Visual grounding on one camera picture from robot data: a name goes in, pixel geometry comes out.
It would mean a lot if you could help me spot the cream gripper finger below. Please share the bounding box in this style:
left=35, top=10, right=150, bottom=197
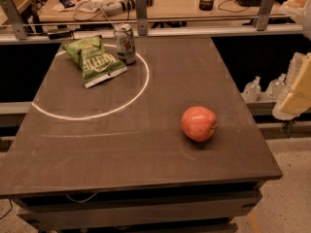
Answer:
left=281, top=52, right=311, bottom=112

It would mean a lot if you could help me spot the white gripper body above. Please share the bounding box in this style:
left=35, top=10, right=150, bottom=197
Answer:
left=272, top=52, right=306, bottom=120

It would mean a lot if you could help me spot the green 7up soda can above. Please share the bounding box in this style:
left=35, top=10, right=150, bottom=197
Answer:
left=114, top=23, right=136, bottom=65

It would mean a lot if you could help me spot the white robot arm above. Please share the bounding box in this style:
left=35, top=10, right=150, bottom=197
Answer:
left=272, top=0, right=311, bottom=120

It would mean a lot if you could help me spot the red apple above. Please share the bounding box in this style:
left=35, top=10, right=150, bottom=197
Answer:
left=181, top=107, right=217, bottom=143

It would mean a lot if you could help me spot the right clear sanitizer bottle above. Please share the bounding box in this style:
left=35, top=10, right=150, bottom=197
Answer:
left=265, top=74, right=286, bottom=100

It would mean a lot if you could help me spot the clear sanitizer bottle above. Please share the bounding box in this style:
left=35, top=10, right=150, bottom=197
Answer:
left=265, top=74, right=286, bottom=100
left=242, top=76, right=261, bottom=102

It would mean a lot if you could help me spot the left clear sanitizer bottle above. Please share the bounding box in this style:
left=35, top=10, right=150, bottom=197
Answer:
left=242, top=76, right=261, bottom=102

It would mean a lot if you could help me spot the small black cup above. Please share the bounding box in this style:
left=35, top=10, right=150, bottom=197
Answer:
left=199, top=0, right=215, bottom=11

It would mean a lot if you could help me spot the white power strip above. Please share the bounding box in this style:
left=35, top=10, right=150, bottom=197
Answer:
left=96, top=0, right=154, bottom=17

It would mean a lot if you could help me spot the green chip bag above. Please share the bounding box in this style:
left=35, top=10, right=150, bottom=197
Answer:
left=63, top=36, right=127, bottom=88

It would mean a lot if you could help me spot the wooden background desk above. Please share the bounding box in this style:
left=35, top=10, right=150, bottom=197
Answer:
left=39, top=0, right=259, bottom=23

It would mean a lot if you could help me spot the aluminium rail frame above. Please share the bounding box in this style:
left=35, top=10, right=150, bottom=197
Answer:
left=0, top=20, right=304, bottom=45

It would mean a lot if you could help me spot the right metal bracket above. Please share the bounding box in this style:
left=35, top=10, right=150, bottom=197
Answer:
left=253, top=0, right=275, bottom=31

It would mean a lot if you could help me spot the metal bracket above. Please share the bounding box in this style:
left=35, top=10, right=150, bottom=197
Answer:
left=0, top=0, right=28, bottom=40
left=253, top=0, right=275, bottom=31
left=135, top=0, right=148, bottom=36

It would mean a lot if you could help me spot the middle metal bracket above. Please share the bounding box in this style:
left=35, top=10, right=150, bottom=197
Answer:
left=135, top=0, right=148, bottom=36

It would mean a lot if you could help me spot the white cable under table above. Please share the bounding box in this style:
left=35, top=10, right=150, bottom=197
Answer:
left=65, top=192, right=98, bottom=204

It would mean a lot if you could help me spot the black device on rail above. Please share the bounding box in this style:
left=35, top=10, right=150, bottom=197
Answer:
left=48, top=28, right=72, bottom=39

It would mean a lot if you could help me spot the left metal bracket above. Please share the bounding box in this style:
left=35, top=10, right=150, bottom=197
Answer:
left=0, top=0, right=28, bottom=40

